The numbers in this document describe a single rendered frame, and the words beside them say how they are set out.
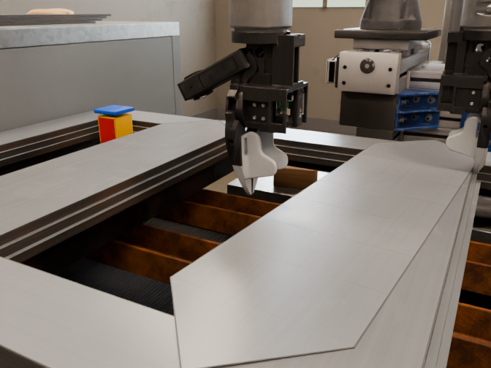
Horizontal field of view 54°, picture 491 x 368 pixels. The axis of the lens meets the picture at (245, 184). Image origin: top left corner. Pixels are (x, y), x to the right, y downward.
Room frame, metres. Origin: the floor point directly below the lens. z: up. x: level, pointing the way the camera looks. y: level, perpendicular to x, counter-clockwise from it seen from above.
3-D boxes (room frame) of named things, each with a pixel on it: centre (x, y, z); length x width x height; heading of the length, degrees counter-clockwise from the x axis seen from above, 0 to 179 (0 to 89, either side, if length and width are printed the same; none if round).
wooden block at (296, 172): (1.10, -0.12, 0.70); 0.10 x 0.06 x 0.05; 74
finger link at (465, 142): (0.70, -0.34, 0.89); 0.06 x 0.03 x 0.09; 62
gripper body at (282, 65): (0.60, -0.03, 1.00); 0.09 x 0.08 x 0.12; 62
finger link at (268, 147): (0.62, -0.03, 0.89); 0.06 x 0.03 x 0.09; 62
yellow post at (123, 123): (1.01, 0.28, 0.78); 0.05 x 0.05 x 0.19; 62
